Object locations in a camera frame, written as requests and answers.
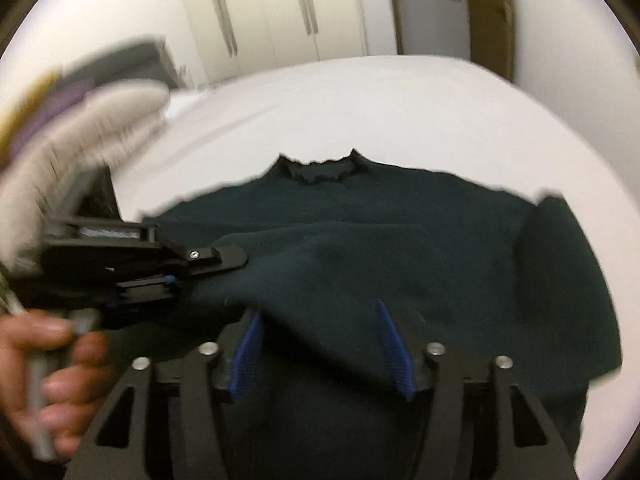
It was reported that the yellow pillow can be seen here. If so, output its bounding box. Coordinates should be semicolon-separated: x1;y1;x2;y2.
0;71;63;153

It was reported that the dark green sweater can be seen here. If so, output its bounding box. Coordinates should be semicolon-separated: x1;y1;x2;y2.
102;148;624;480

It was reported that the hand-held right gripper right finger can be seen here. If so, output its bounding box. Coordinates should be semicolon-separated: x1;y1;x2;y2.
375;298;582;480

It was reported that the person's left hand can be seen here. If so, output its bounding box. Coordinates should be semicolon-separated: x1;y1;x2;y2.
0;309;120;461

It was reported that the cream wardrobe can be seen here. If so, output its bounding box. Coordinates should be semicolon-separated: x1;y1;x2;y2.
176;0;399;87

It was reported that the grey padded headboard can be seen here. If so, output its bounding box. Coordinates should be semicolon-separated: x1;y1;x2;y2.
57;36;181;92

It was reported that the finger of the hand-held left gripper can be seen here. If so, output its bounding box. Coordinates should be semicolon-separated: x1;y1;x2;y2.
160;240;249;277
102;273;184;318

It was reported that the brown door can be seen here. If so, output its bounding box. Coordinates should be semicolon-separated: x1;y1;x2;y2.
466;0;517;82

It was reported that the dark door frame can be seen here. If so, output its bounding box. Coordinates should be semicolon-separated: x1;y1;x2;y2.
386;0;407;57

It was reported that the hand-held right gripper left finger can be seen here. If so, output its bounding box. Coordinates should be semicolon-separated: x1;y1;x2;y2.
65;307;266;480

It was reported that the purple pillow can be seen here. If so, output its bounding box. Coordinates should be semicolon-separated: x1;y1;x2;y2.
9;80;98;158

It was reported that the beige folded duvet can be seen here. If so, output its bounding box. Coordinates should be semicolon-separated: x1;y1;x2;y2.
0;82;172;261

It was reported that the bed with white sheet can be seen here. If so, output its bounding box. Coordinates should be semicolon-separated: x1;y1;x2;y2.
107;55;640;441

